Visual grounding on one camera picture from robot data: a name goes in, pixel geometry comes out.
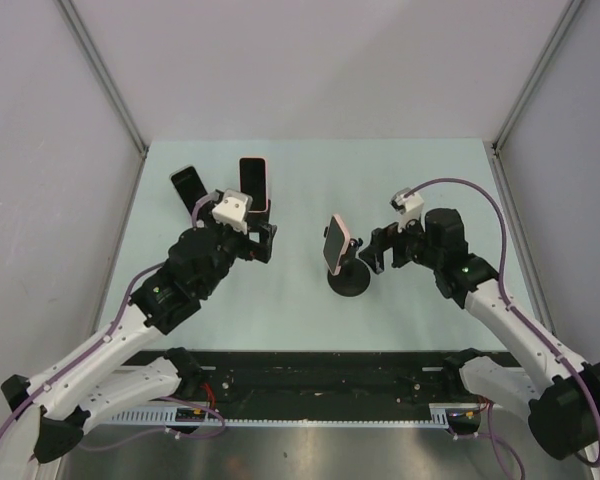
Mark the black block phone stand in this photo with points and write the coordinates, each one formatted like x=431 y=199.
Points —
x=263 y=217

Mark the black phone on clear stand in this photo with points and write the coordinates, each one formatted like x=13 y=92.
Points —
x=189 y=186

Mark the black round-base phone stand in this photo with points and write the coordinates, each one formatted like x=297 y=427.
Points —
x=354 y=277

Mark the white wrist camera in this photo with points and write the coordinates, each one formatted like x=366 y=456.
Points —
x=408 y=205
x=232 y=210

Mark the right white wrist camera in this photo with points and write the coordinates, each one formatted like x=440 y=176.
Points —
x=408 y=205

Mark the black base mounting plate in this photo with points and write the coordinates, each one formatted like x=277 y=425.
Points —
x=328 y=387

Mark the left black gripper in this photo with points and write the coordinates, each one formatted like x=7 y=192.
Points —
x=259 y=250

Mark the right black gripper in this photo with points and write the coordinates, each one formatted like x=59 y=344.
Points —
x=384 y=239

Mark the pink phone on block stand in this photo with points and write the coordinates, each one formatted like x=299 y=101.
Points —
x=253 y=176

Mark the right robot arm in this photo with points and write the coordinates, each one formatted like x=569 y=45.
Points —
x=557 y=392

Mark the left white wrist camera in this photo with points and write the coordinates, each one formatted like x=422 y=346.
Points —
x=232 y=210

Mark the pink case phone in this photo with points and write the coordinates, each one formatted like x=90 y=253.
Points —
x=337 y=240

